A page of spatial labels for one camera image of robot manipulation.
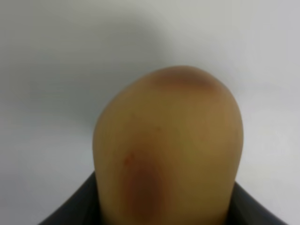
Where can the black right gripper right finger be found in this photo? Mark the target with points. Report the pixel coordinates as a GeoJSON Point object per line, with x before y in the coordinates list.
{"type": "Point", "coordinates": [245, 210]}

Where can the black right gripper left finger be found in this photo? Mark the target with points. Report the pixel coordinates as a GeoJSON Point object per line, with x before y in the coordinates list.
{"type": "Point", "coordinates": [82, 208]}

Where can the tan round peach fruit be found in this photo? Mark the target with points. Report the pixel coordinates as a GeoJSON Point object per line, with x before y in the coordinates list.
{"type": "Point", "coordinates": [167, 149]}

